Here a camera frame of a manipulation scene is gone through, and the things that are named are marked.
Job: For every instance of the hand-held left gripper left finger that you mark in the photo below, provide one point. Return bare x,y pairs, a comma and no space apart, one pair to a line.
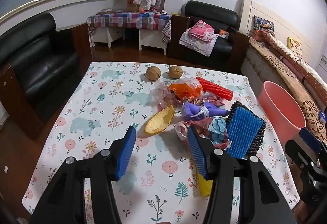
125,160

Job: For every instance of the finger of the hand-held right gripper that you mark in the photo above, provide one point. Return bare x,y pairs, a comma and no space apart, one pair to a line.
310,138
297,152

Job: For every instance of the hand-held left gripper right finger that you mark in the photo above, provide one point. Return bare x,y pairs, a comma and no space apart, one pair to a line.
198,152

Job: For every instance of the colorful wrapper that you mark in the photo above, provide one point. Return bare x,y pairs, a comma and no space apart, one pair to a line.
216,129

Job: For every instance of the yellow wrapper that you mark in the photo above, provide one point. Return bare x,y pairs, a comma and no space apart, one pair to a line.
205,187

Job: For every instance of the pink plastic bucket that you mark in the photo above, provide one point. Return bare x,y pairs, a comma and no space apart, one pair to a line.
276,109

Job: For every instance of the yellow fruit peel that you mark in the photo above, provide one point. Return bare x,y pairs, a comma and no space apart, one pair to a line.
159,120

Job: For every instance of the blue black scrubbing sponge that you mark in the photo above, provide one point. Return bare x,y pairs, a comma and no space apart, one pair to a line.
244,132

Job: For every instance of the dark red wrapper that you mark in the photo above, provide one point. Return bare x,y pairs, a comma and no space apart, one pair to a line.
212,100

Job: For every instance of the orange printed plastic bag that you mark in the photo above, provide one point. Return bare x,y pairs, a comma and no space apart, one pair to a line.
186,92

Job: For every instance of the red ribbed foam tube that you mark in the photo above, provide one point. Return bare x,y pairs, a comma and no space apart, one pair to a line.
217,90

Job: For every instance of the blue tissue pack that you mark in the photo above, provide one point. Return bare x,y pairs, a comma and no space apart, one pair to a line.
323,115

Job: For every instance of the floral bear print tablecloth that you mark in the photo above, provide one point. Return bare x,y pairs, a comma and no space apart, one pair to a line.
102,111

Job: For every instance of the orange dotted quilt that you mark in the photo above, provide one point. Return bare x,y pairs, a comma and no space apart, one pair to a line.
306,70

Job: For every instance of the brown leaf pattern blanket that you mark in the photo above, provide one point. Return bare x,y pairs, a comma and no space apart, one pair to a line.
281,70

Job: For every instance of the brown walnut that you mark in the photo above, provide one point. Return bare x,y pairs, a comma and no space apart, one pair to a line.
152,73
175,72

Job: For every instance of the yellow floral pillow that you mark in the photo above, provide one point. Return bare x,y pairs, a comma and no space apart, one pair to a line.
295,46

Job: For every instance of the white printed cloth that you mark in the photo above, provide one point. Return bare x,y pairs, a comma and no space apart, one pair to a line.
199,47

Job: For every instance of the small orange box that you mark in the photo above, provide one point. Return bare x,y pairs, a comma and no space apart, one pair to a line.
223,34

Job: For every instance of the white side table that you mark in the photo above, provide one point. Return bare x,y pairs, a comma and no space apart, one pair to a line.
150,40

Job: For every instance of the pink folded clothes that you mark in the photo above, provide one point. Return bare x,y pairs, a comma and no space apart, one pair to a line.
201,29

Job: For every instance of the colorful cartoon pillow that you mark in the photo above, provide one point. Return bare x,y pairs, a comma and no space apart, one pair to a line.
263,24

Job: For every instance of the black leather sofa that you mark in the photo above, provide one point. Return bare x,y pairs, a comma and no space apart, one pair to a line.
38,65

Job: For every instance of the cream bed headboard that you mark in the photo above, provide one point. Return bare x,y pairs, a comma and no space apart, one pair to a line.
270,13

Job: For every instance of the checked tablecloth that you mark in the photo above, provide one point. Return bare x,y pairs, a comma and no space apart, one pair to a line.
127,19

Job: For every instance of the black leather armchair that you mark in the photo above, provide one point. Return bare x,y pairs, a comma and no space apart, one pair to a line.
212,10

